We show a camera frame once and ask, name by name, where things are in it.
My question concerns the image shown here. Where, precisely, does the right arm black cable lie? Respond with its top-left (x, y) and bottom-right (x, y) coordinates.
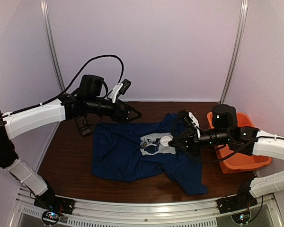
top-left (171, 115), bottom-right (258, 164)

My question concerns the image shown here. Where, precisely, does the left circuit board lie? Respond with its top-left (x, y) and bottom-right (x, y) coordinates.
top-left (41, 210), bottom-right (62, 225)

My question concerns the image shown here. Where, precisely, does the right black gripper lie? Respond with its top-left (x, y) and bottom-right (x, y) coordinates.
top-left (168, 127), bottom-right (231, 158)

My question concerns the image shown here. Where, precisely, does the aluminium frame post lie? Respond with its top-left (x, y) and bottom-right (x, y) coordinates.
top-left (219, 0), bottom-right (249, 104)
top-left (40, 0), bottom-right (65, 95)

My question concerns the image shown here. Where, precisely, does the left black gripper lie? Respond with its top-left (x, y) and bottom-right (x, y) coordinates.
top-left (86, 96), bottom-right (142, 124)

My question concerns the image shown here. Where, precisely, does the left aluminium frame post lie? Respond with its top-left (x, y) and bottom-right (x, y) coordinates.
top-left (40, 0), bottom-right (65, 95)

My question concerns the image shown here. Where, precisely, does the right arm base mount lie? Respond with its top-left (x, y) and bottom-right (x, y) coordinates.
top-left (216, 195), bottom-right (257, 214)

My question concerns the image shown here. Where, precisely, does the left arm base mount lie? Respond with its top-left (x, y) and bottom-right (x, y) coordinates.
top-left (34, 196), bottom-right (75, 215)

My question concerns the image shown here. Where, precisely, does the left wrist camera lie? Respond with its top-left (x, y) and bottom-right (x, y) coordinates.
top-left (107, 79), bottom-right (132, 103)

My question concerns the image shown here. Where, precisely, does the orange plastic bin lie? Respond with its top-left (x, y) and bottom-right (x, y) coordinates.
top-left (207, 112), bottom-right (272, 174)

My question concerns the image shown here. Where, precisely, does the black brooch display box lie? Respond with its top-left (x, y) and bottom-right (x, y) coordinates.
top-left (75, 116), bottom-right (93, 137)

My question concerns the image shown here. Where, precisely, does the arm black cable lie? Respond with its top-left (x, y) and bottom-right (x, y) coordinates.
top-left (171, 115), bottom-right (258, 164)
top-left (0, 54), bottom-right (124, 133)

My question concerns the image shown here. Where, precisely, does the navy white clothing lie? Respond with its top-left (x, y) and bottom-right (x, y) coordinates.
top-left (91, 113), bottom-right (208, 195)

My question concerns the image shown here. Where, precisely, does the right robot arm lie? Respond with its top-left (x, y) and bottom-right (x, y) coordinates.
top-left (168, 104), bottom-right (284, 209)

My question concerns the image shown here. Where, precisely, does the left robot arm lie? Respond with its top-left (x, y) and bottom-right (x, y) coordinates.
top-left (0, 75), bottom-right (142, 210)

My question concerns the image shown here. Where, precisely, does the circuit board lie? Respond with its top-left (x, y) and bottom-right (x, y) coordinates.
top-left (231, 210), bottom-right (251, 225)
top-left (41, 210), bottom-right (62, 225)

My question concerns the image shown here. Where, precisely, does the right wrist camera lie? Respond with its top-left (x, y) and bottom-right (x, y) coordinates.
top-left (178, 110), bottom-right (201, 138)

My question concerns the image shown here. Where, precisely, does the right aluminium frame post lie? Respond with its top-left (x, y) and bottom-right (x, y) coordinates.
top-left (219, 0), bottom-right (249, 104)

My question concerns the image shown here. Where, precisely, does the starry night round brooch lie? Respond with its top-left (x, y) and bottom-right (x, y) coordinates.
top-left (160, 136), bottom-right (173, 147)

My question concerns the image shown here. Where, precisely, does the right circuit board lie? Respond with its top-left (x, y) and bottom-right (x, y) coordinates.
top-left (231, 210), bottom-right (251, 225)

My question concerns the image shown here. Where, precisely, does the front aluminium rail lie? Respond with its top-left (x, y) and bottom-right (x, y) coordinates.
top-left (8, 186), bottom-right (284, 227)

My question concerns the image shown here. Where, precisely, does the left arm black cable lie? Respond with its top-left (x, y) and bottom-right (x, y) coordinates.
top-left (0, 54), bottom-right (124, 133)

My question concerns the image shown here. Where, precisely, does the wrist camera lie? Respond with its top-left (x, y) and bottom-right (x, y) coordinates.
top-left (178, 110), bottom-right (201, 138)
top-left (107, 79), bottom-right (132, 103)

